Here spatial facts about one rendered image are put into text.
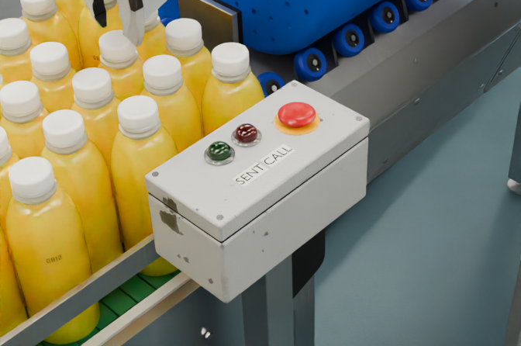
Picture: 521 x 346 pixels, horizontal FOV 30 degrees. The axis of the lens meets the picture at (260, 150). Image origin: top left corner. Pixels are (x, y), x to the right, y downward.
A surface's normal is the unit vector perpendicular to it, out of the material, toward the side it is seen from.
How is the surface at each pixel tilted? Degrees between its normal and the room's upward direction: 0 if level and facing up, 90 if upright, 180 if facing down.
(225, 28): 90
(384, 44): 52
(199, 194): 0
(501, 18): 71
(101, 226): 90
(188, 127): 82
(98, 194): 90
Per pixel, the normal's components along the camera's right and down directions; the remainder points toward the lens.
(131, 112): -0.04, -0.77
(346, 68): 0.54, -0.14
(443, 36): 0.66, 0.15
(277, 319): 0.72, 0.43
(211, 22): -0.70, 0.48
